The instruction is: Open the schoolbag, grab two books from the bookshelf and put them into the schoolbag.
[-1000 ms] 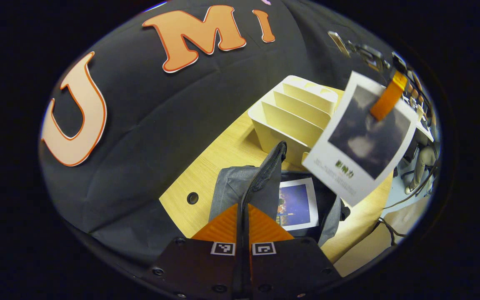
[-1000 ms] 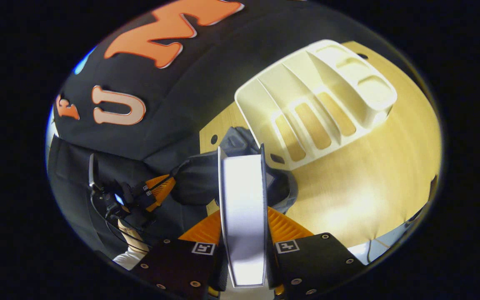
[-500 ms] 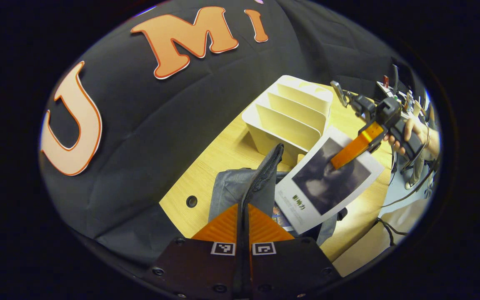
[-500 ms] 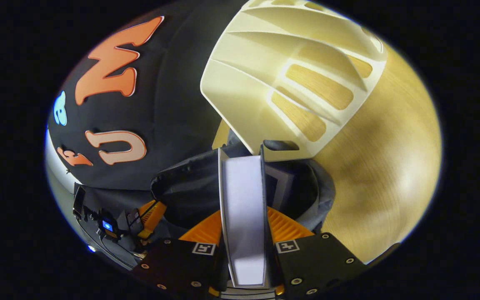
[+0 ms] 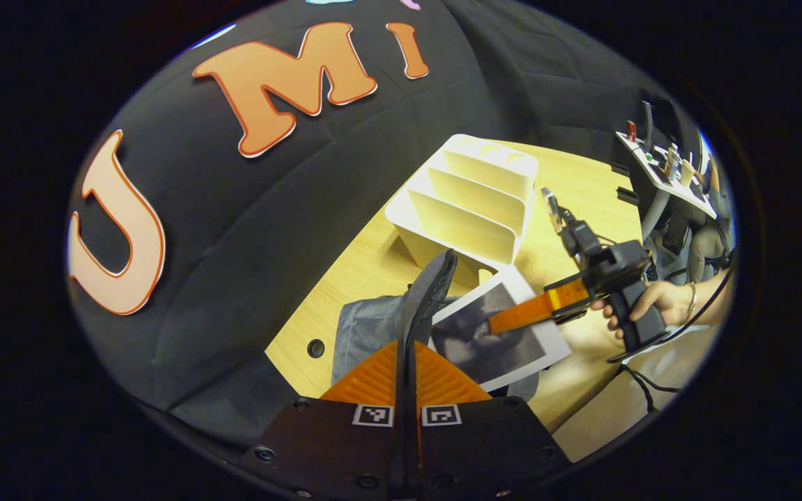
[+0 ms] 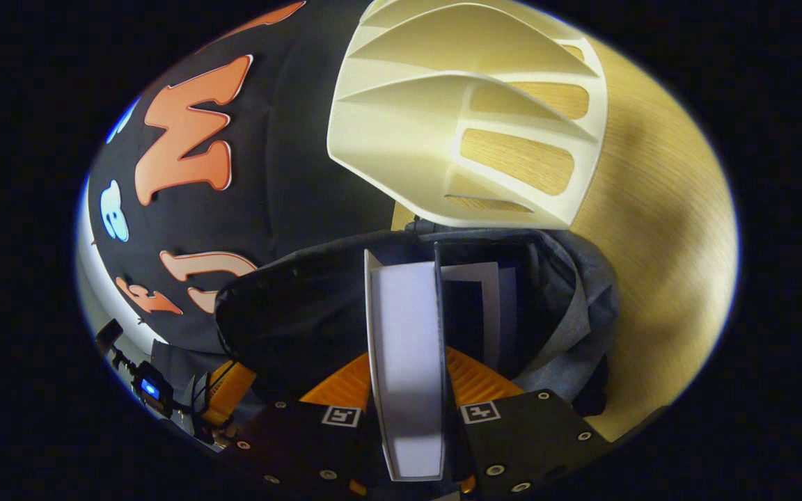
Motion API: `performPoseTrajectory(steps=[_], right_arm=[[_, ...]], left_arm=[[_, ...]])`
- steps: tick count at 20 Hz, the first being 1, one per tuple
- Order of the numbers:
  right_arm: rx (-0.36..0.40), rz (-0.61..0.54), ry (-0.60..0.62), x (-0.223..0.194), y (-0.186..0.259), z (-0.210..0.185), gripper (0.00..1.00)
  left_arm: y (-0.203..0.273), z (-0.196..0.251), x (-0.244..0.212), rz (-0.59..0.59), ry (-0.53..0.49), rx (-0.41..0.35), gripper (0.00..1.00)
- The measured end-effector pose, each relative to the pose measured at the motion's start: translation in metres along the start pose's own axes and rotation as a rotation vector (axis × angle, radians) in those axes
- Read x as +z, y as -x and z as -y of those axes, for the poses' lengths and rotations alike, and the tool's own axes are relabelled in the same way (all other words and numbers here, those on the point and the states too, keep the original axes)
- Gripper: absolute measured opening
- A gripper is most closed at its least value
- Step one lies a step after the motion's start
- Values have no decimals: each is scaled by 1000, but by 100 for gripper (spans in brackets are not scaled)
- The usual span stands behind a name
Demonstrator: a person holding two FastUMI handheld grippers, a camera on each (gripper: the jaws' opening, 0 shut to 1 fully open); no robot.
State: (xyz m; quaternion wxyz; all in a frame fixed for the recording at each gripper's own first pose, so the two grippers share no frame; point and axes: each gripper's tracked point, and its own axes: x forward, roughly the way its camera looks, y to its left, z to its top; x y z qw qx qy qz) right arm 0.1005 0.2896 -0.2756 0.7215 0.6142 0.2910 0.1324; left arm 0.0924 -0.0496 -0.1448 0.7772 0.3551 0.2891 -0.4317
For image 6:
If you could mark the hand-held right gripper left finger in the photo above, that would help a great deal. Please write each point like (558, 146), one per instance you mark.
(303, 445)

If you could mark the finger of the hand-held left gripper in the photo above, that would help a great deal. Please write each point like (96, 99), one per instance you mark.
(230, 390)

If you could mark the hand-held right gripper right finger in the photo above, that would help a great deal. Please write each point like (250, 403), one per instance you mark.
(526, 438)

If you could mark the grey schoolbag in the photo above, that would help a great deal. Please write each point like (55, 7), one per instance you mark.
(289, 313)

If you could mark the portrait cover book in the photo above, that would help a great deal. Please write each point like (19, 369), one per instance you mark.
(408, 362)

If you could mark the blue cover book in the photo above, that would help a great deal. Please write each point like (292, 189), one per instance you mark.
(470, 306)

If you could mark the white bookshelf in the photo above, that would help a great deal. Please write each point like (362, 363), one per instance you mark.
(401, 132)

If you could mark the black backdrop cloth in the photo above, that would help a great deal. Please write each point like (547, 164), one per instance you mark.
(282, 139)

